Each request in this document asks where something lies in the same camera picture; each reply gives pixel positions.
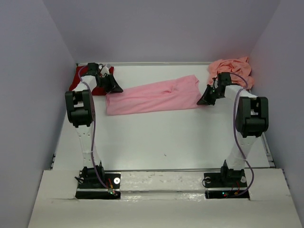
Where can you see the salmon crumpled t-shirt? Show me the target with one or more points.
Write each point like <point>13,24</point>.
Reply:
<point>239,66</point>

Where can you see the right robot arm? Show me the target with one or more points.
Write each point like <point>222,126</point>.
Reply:
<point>250,121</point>

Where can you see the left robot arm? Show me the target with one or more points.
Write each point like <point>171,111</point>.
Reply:
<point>80,109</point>

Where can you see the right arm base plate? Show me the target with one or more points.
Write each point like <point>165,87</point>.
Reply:
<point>220,185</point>

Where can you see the pink t-shirt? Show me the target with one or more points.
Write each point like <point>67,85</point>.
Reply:
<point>177,94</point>

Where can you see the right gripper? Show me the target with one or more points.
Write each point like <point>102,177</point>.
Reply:
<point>205,99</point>

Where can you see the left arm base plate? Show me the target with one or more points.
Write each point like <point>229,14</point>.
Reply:
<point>95,191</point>

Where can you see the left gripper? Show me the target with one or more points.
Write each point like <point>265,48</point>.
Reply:
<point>113,87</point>

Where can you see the red folded t-shirt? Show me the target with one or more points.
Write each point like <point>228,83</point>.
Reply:
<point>76,80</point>

